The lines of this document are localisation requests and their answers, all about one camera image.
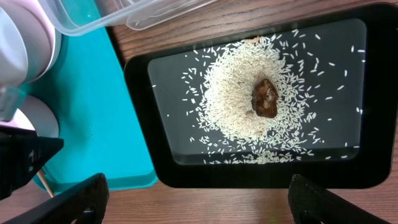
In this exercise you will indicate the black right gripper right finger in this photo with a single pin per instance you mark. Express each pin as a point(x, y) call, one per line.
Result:
point(311, 203)

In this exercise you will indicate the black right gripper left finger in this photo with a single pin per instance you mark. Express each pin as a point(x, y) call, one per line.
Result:
point(83, 203)

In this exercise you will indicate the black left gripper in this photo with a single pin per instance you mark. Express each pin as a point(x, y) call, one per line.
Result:
point(23, 154)

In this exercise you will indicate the grey bowl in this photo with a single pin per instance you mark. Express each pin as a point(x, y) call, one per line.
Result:
point(25, 47)

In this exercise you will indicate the black food waste tray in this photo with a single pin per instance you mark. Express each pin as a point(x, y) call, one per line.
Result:
point(372, 164)

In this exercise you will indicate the wooden chopstick right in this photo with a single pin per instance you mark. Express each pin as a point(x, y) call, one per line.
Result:
point(41, 176)

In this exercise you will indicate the teal plastic tray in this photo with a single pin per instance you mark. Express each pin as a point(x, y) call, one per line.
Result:
point(86, 91)

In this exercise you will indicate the pile of rice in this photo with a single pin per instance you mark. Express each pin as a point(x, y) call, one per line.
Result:
point(204, 98)

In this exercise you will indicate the brown food chunk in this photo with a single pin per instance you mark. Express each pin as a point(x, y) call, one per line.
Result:
point(264, 99)

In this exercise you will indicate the large white pink plate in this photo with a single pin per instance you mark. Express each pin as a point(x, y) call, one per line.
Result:
point(54, 36)

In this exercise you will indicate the clear plastic bin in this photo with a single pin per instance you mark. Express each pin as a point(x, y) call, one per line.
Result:
point(79, 17)

